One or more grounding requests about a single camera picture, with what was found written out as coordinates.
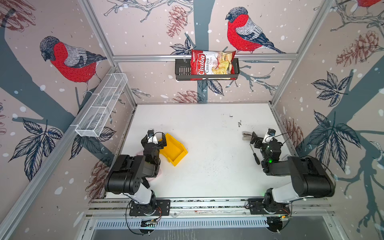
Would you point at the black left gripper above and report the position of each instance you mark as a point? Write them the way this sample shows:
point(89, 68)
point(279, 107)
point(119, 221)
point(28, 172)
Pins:
point(162, 143)

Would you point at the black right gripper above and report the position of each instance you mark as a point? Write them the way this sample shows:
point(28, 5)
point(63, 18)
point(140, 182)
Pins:
point(254, 138)

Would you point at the black handled screwdriver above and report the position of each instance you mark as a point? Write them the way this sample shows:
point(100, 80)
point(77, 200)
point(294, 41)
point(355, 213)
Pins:
point(255, 155)

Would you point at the yellow plastic bin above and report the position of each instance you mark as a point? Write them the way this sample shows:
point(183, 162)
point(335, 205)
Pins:
point(175, 151)

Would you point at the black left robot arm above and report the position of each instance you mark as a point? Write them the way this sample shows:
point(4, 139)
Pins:
point(129, 177)

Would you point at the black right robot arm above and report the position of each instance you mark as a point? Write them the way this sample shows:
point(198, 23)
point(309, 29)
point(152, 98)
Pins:
point(308, 178)

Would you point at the red cassava chips bag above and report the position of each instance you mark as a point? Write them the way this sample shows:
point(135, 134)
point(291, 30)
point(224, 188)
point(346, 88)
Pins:
point(220, 61)

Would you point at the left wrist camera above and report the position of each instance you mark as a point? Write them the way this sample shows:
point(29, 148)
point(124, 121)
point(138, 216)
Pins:
point(152, 137)

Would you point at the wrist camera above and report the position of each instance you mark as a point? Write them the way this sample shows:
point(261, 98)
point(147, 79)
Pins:
point(152, 137)
point(269, 135)

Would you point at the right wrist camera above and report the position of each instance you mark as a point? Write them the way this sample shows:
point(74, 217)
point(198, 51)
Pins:
point(269, 135)

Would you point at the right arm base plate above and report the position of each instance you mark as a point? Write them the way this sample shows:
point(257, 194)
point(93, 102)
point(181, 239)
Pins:
point(259, 206)

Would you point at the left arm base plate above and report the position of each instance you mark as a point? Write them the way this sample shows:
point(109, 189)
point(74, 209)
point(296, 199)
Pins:
point(153, 209)

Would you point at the white wire mesh shelf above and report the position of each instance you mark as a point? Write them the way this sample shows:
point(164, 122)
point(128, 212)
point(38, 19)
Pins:
point(97, 115)

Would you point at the black wire wall basket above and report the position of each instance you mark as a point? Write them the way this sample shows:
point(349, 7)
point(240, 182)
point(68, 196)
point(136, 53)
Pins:
point(185, 72)

